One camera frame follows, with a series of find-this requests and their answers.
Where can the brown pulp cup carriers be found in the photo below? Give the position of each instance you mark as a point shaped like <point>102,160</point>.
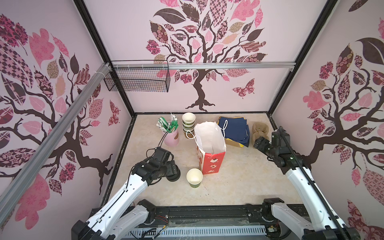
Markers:
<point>260,129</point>

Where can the stack of green paper cups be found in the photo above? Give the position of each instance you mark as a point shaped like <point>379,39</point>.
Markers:
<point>189,122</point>

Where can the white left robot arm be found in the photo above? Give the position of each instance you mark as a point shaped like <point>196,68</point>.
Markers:
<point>117,217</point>

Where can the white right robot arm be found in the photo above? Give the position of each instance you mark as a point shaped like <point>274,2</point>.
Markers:
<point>324,223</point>

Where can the black wire mesh basket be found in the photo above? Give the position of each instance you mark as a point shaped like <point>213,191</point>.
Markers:
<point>139,76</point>

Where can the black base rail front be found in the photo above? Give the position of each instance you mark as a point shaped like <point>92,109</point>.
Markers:
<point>212,216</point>

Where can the red white paper takeout bag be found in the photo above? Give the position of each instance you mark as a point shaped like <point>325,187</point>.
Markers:
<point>211,146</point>

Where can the aluminium diagonal rail left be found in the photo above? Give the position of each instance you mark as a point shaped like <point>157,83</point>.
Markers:
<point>16,189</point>

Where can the pink plastic straw holder cup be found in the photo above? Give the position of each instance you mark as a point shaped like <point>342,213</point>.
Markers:
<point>172,139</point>

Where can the white slotted cable duct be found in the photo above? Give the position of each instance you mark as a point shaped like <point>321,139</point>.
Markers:
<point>189,232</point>

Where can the aluminium horizontal rail back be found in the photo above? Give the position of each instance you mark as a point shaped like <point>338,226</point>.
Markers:
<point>203,66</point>

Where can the green paper coffee cup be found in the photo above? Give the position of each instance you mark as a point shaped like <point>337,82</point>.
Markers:
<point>194,177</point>

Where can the black vertical frame post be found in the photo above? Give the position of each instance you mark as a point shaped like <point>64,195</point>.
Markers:
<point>91,27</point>

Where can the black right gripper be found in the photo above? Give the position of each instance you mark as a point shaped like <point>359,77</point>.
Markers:
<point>261,141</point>

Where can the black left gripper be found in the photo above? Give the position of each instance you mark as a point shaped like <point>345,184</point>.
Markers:
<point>171,168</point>

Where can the navy blue paper bags stack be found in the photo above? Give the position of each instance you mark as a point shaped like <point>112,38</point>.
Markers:
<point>235,129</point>

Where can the stack of black cup lids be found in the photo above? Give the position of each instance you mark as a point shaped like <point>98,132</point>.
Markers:
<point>175,177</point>

